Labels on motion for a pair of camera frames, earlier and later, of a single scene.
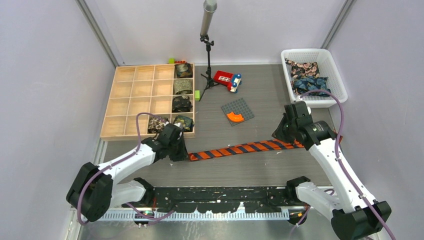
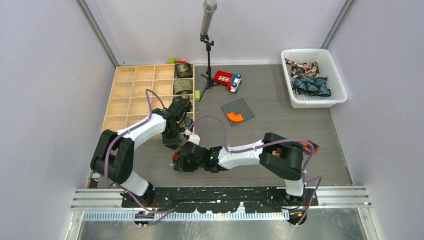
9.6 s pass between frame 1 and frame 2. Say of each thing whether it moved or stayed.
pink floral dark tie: stayed
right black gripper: moved
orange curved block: stayed
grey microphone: stayed
